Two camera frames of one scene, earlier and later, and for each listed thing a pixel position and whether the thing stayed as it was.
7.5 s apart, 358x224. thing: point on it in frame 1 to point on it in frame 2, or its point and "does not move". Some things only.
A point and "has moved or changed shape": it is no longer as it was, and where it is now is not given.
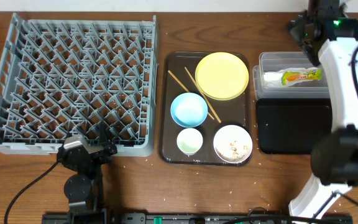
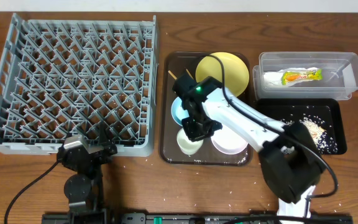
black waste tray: [291, 126] does not move
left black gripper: [96, 154] does not move
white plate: [232, 144] has moved or changed shape
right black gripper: [295, 25] to [192, 135]
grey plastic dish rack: [55, 78] does not move
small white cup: [189, 141] does not move
